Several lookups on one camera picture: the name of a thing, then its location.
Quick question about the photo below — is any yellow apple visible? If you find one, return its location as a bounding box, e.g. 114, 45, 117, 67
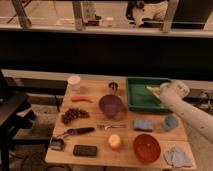
108, 134, 122, 150

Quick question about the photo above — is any grey folded cloth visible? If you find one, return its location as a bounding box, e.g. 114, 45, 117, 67
164, 147, 193, 168

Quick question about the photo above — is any small black metal clip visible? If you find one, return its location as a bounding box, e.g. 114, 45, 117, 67
50, 138, 65, 151

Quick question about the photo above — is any white plastic cup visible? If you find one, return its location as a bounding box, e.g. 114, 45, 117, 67
68, 75, 81, 91

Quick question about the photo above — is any yellow banana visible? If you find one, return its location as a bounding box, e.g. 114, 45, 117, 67
146, 86, 160, 98

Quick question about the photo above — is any black chair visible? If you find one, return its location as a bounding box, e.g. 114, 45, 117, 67
0, 71, 34, 171

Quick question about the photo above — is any bunch of dark grapes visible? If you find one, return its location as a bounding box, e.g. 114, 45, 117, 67
61, 108, 90, 125

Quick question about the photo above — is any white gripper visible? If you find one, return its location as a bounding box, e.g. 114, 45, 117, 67
158, 83, 170, 100

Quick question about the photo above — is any small metal cup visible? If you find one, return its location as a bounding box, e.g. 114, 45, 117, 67
108, 82, 118, 91

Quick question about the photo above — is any purple bowl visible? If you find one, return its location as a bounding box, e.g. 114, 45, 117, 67
99, 94, 123, 117

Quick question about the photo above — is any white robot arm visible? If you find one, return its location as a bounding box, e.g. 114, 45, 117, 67
158, 80, 213, 143

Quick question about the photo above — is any blue sponge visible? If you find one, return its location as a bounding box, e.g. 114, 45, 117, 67
133, 120, 153, 132

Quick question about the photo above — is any silver fork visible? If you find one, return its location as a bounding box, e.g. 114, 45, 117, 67
97, 124, 126, 130

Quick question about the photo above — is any red bowl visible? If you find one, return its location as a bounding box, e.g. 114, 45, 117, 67
133, 134, 161, 164

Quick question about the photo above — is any black rectangular case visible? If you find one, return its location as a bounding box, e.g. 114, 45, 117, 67
73, 145, 97, 157

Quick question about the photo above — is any green plastic tray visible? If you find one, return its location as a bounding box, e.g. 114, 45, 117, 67
126, 77, 170, 113

